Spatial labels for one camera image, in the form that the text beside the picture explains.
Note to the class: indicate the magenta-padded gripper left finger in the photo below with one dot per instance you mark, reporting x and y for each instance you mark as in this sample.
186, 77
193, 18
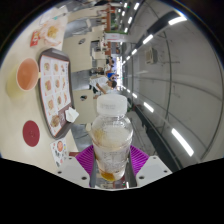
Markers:
73, 170

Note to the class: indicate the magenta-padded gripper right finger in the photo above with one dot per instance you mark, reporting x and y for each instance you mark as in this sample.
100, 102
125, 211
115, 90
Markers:
153, 168

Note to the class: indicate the clear plastic drink bottle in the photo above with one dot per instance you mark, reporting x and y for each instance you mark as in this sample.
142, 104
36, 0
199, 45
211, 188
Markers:
111, 140

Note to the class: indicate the ceiling strip lights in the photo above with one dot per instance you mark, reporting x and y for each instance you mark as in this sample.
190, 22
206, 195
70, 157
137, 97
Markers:
181, 141

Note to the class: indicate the white napkin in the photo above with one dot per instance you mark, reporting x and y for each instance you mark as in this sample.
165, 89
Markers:
71, 115

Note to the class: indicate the flat round red coaster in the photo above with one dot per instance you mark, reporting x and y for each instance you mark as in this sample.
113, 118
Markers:
31, 133

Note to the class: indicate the beige chair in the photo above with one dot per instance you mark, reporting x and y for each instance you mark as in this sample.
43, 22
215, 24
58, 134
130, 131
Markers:
83, 110
75, 55

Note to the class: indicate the brown tray with paper liner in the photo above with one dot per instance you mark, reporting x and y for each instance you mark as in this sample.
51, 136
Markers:
55, 86

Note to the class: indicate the person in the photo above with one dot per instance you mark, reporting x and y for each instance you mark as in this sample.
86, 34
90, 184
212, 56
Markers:
101, 85
110, 68

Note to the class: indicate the yellow mug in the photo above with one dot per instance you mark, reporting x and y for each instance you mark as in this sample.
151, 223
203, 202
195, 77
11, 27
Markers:
26, 75

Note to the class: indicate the ceiling air conditioner unit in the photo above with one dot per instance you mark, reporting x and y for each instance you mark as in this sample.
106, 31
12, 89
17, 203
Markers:
150, 55

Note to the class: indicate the red sauce packet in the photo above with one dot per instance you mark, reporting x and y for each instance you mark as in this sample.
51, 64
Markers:
34, 38

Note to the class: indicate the clear bag with snack food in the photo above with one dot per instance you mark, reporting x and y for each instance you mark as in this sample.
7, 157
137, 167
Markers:
51, 33

